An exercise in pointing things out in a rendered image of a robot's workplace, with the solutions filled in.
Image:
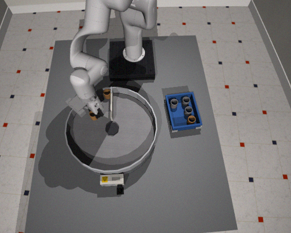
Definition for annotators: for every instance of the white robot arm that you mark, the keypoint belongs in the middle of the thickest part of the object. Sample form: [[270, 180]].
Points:
[[135, 15]]

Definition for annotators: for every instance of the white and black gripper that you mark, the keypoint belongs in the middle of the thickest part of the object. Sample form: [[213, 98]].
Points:
[[95, 107]]

